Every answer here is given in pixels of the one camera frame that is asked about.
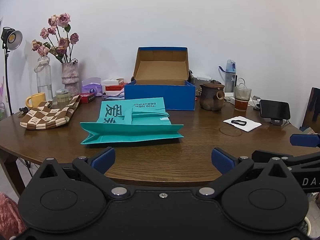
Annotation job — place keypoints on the red packet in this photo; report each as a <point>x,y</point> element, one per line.
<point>87,98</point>

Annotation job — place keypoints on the black phone stand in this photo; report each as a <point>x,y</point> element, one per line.
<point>277,121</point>

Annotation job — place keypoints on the white plastic container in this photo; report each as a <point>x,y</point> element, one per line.
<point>203,78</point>

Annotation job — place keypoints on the white paper sheet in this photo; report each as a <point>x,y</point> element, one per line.
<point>252,125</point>

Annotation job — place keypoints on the small dark keyring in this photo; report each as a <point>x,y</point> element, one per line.
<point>23,110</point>

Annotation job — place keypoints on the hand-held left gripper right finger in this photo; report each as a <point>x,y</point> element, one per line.
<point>222,161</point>

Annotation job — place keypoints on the black smartphone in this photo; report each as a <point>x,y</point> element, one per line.
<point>275,108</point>

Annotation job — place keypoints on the studio light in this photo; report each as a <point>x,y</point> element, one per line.
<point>13,39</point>

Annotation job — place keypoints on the red flat box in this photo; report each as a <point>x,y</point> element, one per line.
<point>115,88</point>

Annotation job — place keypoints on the glass cup with tea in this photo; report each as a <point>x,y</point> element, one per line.
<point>242,102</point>

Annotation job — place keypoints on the woven placemat with glassware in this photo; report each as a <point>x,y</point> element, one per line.
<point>42,120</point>

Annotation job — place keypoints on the dried pink roses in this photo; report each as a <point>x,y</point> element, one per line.
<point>63,20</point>

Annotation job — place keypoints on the blue cardboard shoe box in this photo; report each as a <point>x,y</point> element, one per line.
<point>160,95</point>

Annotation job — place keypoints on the teal shopping bag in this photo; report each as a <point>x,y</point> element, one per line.
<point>132,132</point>

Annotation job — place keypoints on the clear glass bottle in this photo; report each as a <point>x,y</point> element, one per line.
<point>44,80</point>

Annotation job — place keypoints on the brown ceramic teapot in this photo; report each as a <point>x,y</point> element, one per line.
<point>211,97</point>

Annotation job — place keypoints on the light blue cloth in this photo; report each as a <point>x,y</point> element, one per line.
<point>113,95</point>

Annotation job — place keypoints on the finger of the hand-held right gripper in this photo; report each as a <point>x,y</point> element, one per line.
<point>302,160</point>
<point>303,140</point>

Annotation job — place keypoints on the small glass jar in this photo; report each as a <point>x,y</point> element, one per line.
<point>63,96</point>

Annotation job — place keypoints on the blue sports water bottle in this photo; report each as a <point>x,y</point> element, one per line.
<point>230,80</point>

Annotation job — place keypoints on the yellow mug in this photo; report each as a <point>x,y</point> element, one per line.
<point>37,100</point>

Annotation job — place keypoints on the mottled ceramic vase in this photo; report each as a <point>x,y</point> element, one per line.
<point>70,80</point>

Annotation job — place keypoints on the purple tissue pack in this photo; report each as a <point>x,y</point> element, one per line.
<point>92,88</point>

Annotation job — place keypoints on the small white box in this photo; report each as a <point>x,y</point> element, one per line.
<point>111,82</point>

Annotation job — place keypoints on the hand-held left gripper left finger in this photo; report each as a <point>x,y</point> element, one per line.
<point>103,160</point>

